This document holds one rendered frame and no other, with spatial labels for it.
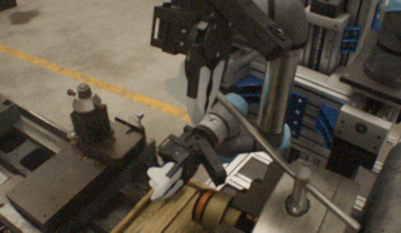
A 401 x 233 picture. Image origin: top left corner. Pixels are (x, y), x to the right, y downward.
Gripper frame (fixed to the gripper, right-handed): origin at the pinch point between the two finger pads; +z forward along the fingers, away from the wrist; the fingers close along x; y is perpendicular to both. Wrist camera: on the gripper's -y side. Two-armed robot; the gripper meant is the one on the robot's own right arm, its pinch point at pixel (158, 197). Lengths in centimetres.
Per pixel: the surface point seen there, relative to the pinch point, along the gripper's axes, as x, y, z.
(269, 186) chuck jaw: 9.2, -19.8, -8.6
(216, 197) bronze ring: 4.3, -11.4, -4.3
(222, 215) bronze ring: 3.8, -14.4, -1.6
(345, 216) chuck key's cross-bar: 23.3, -33.7, 0.9
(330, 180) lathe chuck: 15.4, -29.4, -10.7
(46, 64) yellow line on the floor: -123, 252, -115
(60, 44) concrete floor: -126, 275, -150
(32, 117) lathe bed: -26, 76, -12
